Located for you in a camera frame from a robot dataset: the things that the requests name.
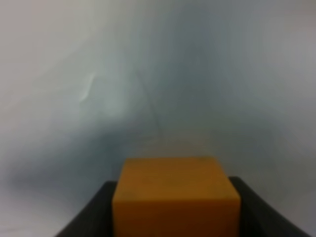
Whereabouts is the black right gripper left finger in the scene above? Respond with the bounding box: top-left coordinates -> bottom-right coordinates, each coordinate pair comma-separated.
56,181 -> 117,237

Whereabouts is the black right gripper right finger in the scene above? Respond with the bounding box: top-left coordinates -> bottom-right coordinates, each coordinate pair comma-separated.
229,176 -> 309,237

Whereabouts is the orange block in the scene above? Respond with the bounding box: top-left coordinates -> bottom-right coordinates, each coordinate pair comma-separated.
112,157 -> 241,237

